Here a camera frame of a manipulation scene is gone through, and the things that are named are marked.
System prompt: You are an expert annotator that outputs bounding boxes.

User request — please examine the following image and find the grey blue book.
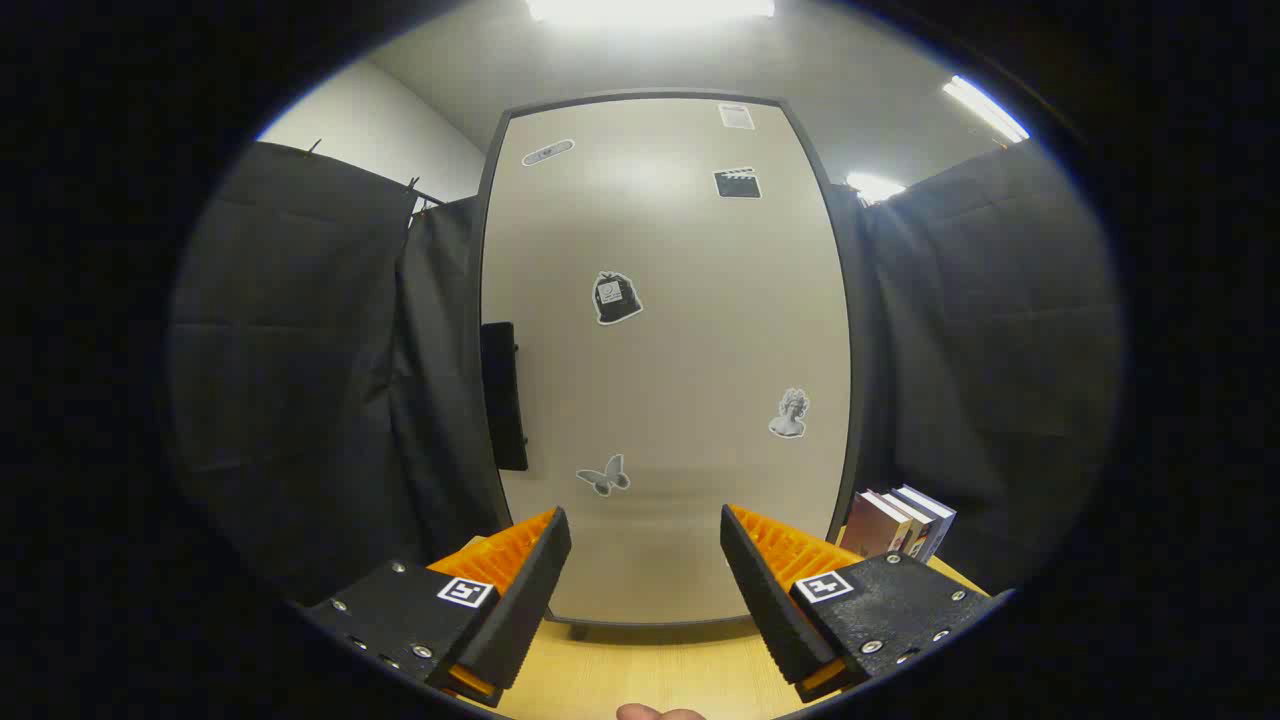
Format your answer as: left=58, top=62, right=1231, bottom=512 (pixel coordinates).
left=893, top=485, right=957, bottom=563

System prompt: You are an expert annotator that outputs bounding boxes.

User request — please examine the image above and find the small ceiling light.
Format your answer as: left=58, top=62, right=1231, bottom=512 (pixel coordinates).
left=845, top=172, right=906, bottom=203

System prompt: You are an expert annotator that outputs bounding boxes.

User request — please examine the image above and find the dark grey cabinet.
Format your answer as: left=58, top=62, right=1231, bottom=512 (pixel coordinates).
left=476, top=88, right=869, bottom=642

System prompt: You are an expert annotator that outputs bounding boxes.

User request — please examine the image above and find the white spine book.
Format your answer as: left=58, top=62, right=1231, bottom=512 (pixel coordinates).
left=880, top=490, right=936, bottom=561

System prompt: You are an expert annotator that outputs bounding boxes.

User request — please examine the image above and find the large ceiling light panel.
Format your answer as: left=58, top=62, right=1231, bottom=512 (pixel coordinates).
left=525, top=0, right=776, bottom=26

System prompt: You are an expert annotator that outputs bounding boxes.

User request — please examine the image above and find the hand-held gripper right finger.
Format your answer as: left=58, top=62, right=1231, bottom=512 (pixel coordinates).
left=720, top=503, right=1013, bottom=704

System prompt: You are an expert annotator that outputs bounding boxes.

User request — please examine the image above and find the maroon cover book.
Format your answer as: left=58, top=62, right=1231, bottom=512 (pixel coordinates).
left=840, top=490, right=913, bottom=558

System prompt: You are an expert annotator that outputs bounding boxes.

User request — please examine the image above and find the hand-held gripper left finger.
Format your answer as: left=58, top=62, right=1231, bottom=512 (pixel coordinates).
left=300, top=505, right=573, bottom=709

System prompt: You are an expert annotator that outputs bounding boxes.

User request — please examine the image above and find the black door handle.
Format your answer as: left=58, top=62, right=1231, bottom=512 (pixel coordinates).
left=481, top=322, right=529, bottom=472

